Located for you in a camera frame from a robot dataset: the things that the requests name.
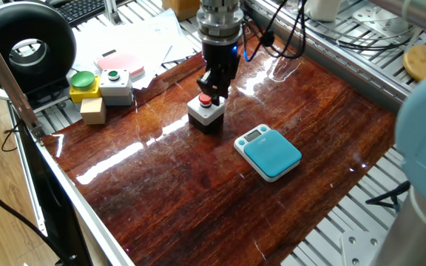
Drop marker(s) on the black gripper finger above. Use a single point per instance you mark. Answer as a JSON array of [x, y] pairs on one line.
[[207, 83], [224, 88]]

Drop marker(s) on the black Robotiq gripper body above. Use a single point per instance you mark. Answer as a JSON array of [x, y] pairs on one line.
[[220, 59]]

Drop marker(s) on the red push button box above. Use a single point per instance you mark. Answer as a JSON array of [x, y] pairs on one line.
[[205, 114]]

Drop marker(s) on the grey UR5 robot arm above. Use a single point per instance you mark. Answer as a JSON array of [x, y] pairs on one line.
[[424, 129]]

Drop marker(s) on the blue white digital scale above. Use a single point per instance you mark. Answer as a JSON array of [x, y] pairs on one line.
[[272, 155]]

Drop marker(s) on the brown cardboard box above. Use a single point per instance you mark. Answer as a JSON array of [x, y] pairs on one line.
[[179, 7]]

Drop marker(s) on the white paper sheets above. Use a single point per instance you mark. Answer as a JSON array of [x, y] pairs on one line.
[[135, 40]]

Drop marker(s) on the pink flat pad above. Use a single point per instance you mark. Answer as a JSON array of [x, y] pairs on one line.
[[120, 63]]

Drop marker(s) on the grey green push button box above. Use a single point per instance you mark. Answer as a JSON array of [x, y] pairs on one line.
[[116, 88]]

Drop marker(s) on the glossy reddish wooden board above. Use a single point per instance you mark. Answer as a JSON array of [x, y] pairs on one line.
[[179, 192]]

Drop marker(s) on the white cup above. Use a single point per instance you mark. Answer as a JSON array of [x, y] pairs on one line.
[[324, 9]]

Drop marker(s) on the plain wooden block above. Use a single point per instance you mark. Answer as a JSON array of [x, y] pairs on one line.
[[93, 111]]

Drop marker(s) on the yellow green mushroom button box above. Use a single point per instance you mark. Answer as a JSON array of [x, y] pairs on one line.
[[83, 90]]

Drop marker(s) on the black keyboard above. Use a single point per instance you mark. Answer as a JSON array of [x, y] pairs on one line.
[[80, 9]]

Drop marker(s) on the black side panel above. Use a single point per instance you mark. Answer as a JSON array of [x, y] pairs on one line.
[[57, 221]]

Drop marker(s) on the short aluminium post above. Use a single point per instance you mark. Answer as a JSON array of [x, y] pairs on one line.
[[111, 13]]

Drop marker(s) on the aluminium frame side bar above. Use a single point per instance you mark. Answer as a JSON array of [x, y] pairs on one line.
[[87, 214]]

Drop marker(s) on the brown diagonal frame bar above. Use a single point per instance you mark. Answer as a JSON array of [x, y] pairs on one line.
[[6, 81]]

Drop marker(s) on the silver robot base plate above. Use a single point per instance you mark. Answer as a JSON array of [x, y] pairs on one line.
[[361, 247]]

